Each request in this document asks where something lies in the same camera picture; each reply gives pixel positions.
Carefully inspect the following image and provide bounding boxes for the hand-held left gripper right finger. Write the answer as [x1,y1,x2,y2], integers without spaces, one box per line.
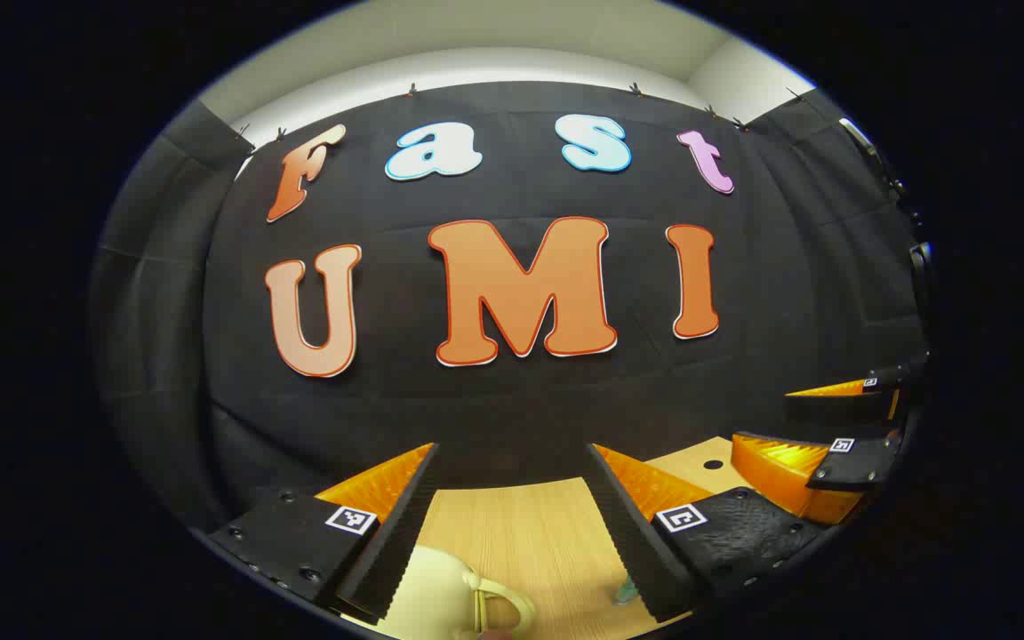
[583,442,833,625]

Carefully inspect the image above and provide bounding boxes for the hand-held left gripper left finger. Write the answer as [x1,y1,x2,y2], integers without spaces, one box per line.
[208,442,440,626]

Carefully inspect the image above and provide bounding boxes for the cream yellow small suitcase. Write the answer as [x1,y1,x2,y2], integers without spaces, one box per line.
[385,544,537,640]

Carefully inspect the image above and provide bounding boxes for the dark metal stand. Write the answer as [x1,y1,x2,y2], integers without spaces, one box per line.
[839,116,936,308]

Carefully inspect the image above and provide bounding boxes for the black backdrop cloth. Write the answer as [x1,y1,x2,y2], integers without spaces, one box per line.
[90,80,931,534]

